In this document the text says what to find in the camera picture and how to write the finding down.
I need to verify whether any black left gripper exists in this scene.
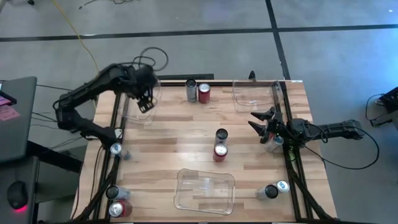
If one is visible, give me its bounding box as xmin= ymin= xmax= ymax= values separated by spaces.
xmin=129 ymin=67 xmax=159 ymax=113

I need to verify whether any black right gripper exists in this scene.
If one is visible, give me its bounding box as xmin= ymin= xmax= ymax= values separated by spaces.
xmin=248 ymin=107 xmax=293 ymax=144

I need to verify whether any clear plastic bin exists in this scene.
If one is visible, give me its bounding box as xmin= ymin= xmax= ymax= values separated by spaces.
xmin=118 ymin=77 xmax=162 ymax=126
xmin=173 ymin=168 xmax=236 ymax=216
xmin=232 ymin=79 xmax=284 ymax=113

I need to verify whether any blue silver energy drink can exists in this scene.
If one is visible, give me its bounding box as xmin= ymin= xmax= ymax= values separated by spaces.
xmin=264 ymin=135 xmax=285 ymax=153
xmin=109 ymin=142 xmax=132 ymax=161
xmin=275 ymin=180 xmax=290 ymax=194

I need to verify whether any red cola can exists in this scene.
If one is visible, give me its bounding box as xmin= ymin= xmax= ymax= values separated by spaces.
xmin=212 ymin=143 xmax=229 ymax=162
xmin=198 ymin=82 xmax=211 ymax=105
xmin=108 ymin=200 xmax=134 ymax=218

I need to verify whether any black flat bar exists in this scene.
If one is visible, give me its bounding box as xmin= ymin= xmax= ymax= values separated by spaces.
xmin=157 ymin=73 xmax=215 ymax=81

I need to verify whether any dark grey desk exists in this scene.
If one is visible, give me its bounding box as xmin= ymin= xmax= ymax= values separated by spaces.
xmin=0 ymin=139 xmax=83 ymax=224

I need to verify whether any black electronic device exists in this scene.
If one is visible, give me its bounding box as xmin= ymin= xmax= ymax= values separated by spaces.
xmin=377 ymin=86 xmax=398 ymax=113

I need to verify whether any black computer mouse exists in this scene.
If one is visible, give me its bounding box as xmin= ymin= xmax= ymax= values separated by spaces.
xmin=6 ymin=180 xmax=29 ymax=211

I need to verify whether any black aluminium table frame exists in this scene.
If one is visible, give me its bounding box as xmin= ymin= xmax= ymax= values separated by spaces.
xmin=72 ymin=79 xmax=340 ymax=224

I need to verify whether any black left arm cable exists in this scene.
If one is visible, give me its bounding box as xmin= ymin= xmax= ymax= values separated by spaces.
xmin=133 ymin=46 xmax=169 ymax=72

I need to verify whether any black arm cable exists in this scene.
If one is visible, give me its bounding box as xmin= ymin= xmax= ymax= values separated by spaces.
xmin=133 ymin=46 xmax=169 ymax=72
xmin=303 ymin=124 xmax=381 ymax=170

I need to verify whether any yellow floor cable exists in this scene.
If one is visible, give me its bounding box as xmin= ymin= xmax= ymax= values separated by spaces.
xmin=51 ymin=0 xmax=100 ymax=74

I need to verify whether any black device cable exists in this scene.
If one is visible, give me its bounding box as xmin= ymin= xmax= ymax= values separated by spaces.
xmin=365 ymin=92 xmax=388 ymax=128

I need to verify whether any thin black floor cable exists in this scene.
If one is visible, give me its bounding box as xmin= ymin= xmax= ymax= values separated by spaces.
xmin=78 ymin=0 xmax=137 ymax=9

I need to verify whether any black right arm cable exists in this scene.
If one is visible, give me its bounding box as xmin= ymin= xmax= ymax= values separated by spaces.
xmin=303 ymin=124 xmax=381 ymax=170

